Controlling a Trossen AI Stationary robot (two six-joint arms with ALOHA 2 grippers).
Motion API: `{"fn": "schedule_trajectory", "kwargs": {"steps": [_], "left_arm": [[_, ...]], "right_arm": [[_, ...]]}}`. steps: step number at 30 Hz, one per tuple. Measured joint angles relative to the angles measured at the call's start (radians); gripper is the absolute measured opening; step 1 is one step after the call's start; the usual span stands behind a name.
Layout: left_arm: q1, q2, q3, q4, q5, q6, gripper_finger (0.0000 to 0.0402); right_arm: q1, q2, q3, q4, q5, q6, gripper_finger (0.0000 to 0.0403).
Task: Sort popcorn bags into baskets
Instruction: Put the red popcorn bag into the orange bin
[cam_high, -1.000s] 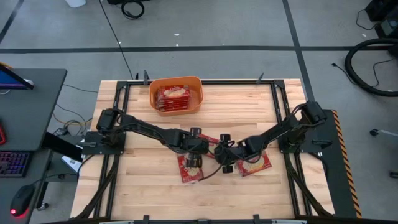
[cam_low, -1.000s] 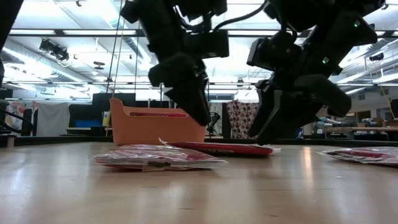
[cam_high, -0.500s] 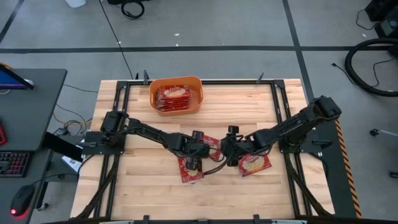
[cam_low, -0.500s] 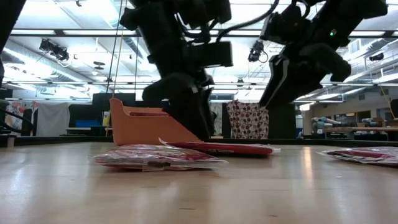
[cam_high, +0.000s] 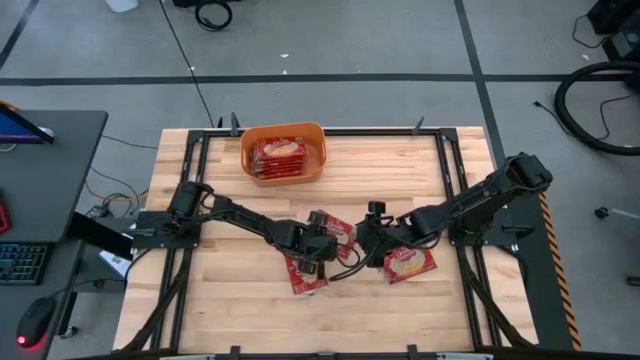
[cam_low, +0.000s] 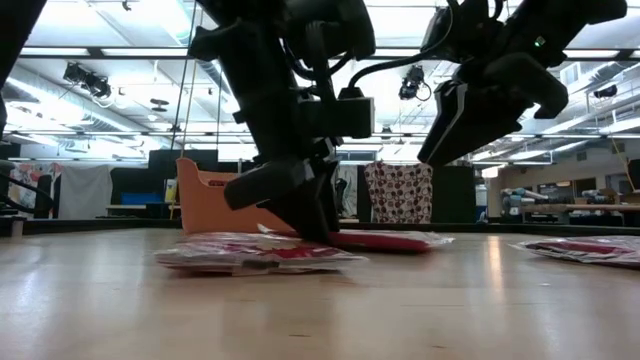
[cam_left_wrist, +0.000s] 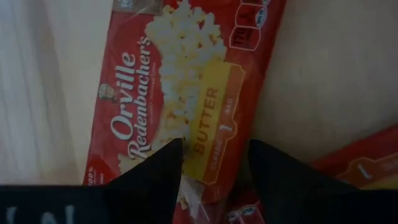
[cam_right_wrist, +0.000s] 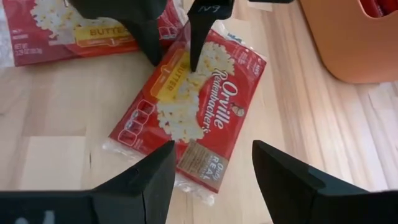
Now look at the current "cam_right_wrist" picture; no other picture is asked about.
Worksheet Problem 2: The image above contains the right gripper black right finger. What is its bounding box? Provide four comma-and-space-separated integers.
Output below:
252, 140, 398, 224

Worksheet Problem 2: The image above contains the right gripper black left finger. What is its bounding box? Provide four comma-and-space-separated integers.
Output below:
0, 140, 177, 224

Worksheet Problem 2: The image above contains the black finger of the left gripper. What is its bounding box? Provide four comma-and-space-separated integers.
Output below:
187, 0, 235, 73
68, 0, 169, 67

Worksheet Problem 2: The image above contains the red Orville popcorn bag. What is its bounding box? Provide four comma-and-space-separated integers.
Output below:
359, 0, 398, 19
0, 0, 187, 68
102, 21, 268, 206

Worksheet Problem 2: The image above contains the orange plastic basket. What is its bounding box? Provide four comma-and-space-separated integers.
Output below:
298, 0, 398, 85

